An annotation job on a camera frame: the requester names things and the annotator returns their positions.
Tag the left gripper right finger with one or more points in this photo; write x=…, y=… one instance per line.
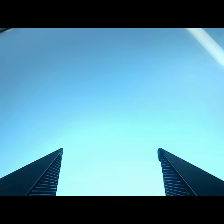
x=181, y=176

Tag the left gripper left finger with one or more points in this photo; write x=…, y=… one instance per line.
x=40, y=178

